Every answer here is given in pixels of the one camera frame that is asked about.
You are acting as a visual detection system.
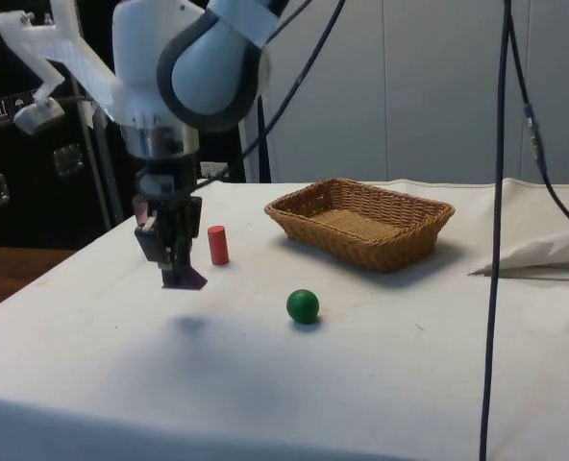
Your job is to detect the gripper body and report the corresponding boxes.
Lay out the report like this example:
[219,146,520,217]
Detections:
[138,157,201,200]

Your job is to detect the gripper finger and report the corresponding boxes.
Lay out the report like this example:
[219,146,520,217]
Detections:
[133,193,177,289]
[170,195,204,288]

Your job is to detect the purple triangular block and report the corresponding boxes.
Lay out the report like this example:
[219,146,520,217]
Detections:
[161,265,209,291]

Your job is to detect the red cylinder block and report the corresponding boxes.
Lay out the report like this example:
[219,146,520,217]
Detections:
[207,224,232,267]

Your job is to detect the brown wicker basket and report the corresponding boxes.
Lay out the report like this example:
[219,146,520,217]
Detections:
[263,177,457,275]

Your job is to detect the green ball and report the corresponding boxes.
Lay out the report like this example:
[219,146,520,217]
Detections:
[285,288,321,326]

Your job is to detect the pale lockers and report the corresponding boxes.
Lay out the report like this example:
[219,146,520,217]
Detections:
[258,0,569,185]

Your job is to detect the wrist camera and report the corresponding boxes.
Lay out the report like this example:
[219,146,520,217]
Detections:
[12,97,68,134]

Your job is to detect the white plastic camera bracket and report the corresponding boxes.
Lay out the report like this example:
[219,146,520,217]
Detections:
[0,0,125,127]

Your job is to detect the black cable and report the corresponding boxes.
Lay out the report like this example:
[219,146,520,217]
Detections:
[195,0,349,189]
[507,0,569,244]
[477,0,514,461]

